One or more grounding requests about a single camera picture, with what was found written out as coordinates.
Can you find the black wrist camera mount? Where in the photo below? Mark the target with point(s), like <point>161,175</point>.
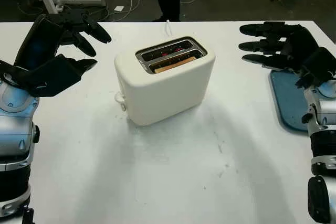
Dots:
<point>320,64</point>
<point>52,79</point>

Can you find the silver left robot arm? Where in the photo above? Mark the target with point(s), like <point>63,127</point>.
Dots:
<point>13,129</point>

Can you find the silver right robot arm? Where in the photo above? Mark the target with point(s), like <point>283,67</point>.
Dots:
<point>325,108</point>

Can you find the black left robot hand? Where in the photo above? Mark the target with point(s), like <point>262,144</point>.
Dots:
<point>34,40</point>

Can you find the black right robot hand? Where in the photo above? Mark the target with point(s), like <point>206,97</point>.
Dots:
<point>302,40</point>

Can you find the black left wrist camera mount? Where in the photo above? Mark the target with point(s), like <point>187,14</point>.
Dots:
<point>52,79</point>

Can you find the small white floor box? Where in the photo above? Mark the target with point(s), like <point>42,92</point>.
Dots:
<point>119,8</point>

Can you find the cream two-slot toaster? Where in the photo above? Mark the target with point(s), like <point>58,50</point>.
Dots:
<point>162,93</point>

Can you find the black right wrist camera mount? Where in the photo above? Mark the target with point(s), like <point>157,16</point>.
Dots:
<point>320,64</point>

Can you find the white power strip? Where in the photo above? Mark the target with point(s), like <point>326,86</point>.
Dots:
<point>60,7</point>

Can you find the toast slice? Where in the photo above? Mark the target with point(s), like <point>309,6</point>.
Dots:
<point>173,64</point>

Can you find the blue plastic tray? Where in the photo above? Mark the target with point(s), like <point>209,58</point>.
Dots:
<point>286,98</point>

